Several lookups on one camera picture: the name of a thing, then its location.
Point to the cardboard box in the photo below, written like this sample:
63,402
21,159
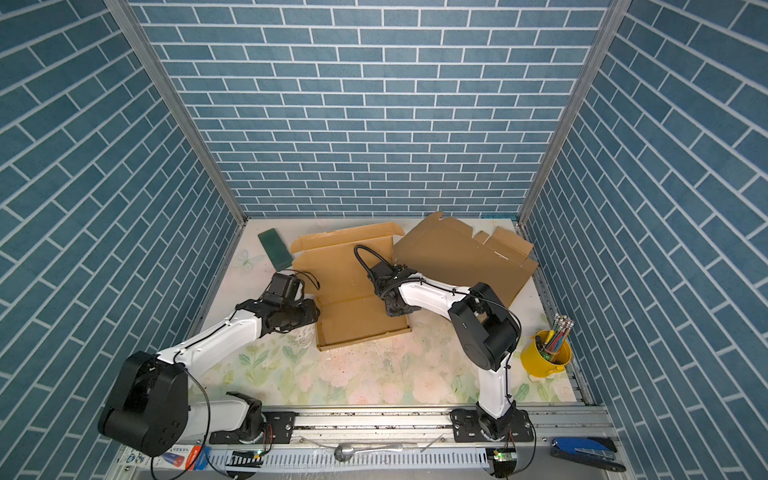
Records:
448,250
350,312

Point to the white slotted cable duct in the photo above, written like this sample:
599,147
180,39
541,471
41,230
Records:
323,460

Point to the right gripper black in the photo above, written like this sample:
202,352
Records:
391,312

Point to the green sponge block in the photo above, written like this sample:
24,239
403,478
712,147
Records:
275,249

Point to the blue black pliers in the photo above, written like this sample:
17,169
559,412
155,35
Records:
597,452

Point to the metal spoon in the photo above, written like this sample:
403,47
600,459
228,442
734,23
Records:
345,452

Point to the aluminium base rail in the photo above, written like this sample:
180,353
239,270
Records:
385,425

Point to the yellow pencil cup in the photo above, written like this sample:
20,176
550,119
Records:
549,351

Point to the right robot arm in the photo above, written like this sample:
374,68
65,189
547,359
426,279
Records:
488,332

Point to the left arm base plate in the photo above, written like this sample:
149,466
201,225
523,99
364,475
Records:
266,429

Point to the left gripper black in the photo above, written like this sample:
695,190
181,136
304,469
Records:
311,313

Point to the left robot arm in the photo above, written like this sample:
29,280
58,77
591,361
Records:
148,408

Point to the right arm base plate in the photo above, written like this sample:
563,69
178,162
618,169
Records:
475,425

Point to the white printed package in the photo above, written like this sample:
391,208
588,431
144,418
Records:
177,458

